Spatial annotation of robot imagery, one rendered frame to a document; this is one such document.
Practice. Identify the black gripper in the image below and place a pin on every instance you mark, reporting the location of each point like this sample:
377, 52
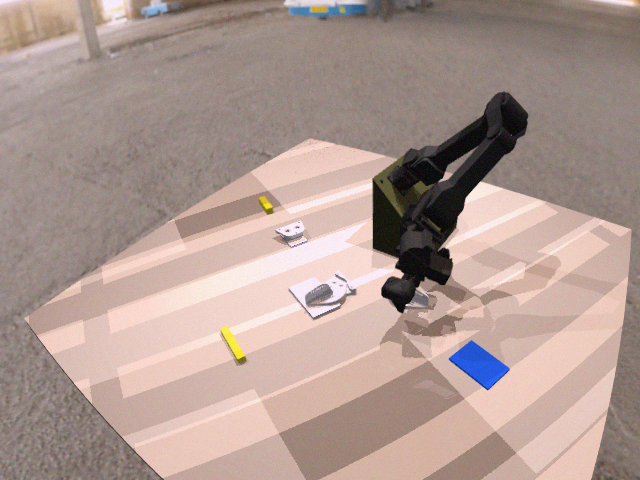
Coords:
400, 290

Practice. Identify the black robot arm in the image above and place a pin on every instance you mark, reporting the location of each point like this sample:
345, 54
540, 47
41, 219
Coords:
445, 201

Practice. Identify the blue flat rectangular plate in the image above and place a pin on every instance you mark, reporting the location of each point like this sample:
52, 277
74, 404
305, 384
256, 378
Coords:
479, 364

